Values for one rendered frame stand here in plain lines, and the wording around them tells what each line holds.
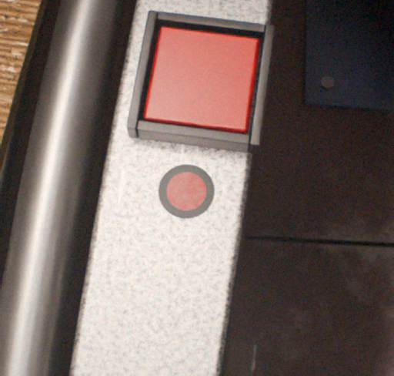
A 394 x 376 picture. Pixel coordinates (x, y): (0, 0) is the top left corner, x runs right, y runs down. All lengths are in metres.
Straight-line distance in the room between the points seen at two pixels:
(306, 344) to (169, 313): 0.93
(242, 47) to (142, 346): 0.18
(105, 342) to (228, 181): 0.12
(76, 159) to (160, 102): 0.06
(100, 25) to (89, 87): 0.04
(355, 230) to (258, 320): 0.20
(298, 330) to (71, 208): 0.94
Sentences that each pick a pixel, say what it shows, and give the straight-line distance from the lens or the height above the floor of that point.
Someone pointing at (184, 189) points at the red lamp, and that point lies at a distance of 0.59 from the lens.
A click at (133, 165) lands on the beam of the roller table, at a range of 0.60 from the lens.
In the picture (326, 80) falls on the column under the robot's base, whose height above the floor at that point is 0.02.
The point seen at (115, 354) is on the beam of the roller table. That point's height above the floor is 0.92.
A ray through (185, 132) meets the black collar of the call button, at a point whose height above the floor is 0.93.
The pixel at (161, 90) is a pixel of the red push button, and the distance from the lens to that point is 0.60.
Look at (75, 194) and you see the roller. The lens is 0.60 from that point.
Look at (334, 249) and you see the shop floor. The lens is 1.53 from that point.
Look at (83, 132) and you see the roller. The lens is 0.61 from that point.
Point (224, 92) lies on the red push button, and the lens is 0.59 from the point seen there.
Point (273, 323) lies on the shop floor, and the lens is 1.50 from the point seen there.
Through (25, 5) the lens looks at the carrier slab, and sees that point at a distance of 0.62.
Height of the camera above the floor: 1.48
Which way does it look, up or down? 73 degrees down
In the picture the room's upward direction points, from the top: 5 degrees counter-clockwise
